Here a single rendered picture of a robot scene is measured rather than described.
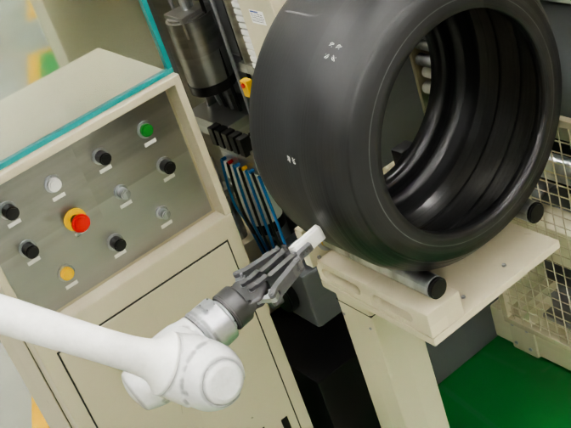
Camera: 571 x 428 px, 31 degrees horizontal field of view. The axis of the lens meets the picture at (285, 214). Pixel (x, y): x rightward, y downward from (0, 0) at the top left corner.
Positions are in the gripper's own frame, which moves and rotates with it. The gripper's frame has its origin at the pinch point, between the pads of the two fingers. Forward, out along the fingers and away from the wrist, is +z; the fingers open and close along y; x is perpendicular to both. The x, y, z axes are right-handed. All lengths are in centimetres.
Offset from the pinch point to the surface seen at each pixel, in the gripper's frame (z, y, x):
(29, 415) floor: -52, 162, 103
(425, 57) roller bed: 63, 35, 9
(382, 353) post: 16, 26, 61
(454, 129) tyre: 49, 14, 14
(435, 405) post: 22, 26, 87
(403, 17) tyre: 28.6, -11.9, -31.6
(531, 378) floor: 58, 34, 117
